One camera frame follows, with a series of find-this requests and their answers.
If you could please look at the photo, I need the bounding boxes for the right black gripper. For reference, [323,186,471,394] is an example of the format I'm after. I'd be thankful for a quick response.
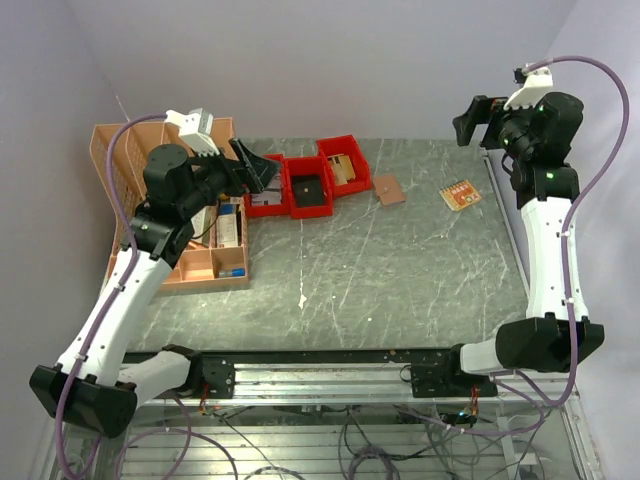
[453,93,543,161]

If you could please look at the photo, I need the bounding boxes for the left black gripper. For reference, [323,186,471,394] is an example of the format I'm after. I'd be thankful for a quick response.
[179,137,282,218]

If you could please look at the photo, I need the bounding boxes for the gold cards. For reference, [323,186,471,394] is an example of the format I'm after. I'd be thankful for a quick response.
[328,154,356,186]

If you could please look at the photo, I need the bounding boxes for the red plastic bin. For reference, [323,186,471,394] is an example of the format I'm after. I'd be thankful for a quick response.
[244,153,291,218]
[316,135,371,197]
[284,156,334,220]

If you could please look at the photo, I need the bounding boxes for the brown leather card holder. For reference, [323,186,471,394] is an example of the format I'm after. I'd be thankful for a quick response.
[372,174,406,207]

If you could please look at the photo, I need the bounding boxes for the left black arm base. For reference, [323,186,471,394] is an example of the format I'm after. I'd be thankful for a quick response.
[163,344,236,399]

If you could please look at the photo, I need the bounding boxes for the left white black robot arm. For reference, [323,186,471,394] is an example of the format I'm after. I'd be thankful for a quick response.
[29,139,280,438]

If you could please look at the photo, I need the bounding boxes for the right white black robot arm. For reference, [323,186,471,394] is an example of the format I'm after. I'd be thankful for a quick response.
[440,92,605,396]

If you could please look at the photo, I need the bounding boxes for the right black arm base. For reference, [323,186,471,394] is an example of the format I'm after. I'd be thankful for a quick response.
[400,344,498,398]

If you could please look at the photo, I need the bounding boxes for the white black cards stack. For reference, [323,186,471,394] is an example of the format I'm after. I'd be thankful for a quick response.
[250,178,282,206]

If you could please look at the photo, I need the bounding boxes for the orange spiral notepad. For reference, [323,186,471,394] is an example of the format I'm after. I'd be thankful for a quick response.
[439,180,482,212]

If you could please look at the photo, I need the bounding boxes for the pink mesh desk organizer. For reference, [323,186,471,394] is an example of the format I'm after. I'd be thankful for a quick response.
[89,117,249,292]

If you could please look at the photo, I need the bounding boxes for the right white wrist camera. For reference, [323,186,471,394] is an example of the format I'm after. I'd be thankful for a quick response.
[503,65,553,111]

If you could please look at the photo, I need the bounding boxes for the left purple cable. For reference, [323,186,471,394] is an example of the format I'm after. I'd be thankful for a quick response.
[53,113,236,480]

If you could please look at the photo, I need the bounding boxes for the aluminium frame rails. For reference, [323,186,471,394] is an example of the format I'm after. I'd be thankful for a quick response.
[51,349,578,479]

